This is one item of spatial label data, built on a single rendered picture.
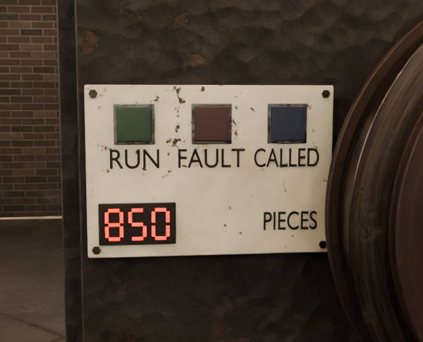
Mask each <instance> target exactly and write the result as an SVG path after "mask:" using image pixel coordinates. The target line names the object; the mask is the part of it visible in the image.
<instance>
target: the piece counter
mask: <svg viewBox="0 0 423 342"><path fill-rule="evenodd" d="M108 210H109V212H119V209H108ZM142 211H143V209H142V208H132V212H142ZM165 211H166V209H165V208H155V212H165ZM109 212H105V223H109ZM132 212H129V213H128V223H131V222H132ZM155 212H151V222H152V223H154V222H155ZM166 222H170V212H169V211H166ZM119 223H123V212H119ZM119 223H109V227H119ZM132 226H143V223H132ZM109 227H105V237H106V238H109V241H120V238H123V237H124V227H119V232H120V237H109ZM151 228H152V237H155V226H151ZM166 236H170V225H167V226H166ZM166 236H156V237H155V240H166ZM143 237H147V226H143ZM143 237H132V240H143Z"/></svg>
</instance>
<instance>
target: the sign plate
mask: <svg viewBox="0 0 423 342"><path fill-rule="evenodd" d="M84 106H85V136H86V196H87V227H88V258H115V257H166V256H191V255H218V254H268V253H294V252H327V245H326V237H325V198H326V190H327V181H328V175H329V169H330V165H331V160H332V139H333V86H332V85H85V86H84ZM116 107H151V110H152V141H151V142H117V128H116ZM195 107H229V141H195ZM271 107H305V136H304V140H286V141H271V140H270V139H271ZM132 208H142V209H143V211H142V212H132ZM155 208H165V209H166V211H169V212H170V222H166V211H165V212H155ZM108 209H119V212H123V223H119V212H109V210H108ZM105 212H109V223H119V227H124V237H120V232H119V227H109V223H105ZM129 212H132V222H131V223H128V213H129ZM151 212H155V222H154V223H152V222H151ZM132 223H143V226H147V237H143V226H132ZM167 225H170V236H166V226H167ZM151 226H155V237H156V236H166V240H155V237H152V228H151ZM105 227H109V237H105ZM132 237H143V240H132ZM109 238H120V241H109Z"/></svg>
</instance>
